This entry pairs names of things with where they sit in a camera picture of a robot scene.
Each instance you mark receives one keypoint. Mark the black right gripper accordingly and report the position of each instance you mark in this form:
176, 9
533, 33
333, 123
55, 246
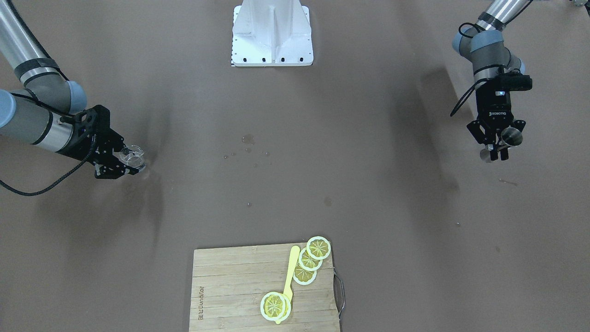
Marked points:
85, 146

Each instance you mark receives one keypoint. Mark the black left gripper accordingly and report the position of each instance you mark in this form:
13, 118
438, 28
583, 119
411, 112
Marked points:
495, 107

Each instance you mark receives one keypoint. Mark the clear glass cup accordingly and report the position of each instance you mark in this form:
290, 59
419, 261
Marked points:
133, 156

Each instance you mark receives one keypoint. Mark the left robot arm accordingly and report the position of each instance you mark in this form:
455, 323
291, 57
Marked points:
497, 72

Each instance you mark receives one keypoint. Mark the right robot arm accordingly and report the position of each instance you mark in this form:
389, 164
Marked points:
50, 111

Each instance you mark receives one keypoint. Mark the bamboo cutting board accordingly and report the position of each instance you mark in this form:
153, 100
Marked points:
229, 283

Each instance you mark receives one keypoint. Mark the yellow plastic spoon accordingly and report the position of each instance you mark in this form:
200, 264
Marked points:
287, 293

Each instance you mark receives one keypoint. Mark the lemon slice on spoon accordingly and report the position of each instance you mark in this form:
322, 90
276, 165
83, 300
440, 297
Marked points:
275, 307

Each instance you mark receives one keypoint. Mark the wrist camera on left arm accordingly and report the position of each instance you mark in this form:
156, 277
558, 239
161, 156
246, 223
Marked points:
514, 82

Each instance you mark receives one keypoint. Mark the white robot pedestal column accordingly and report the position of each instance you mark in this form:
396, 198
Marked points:
271, 33

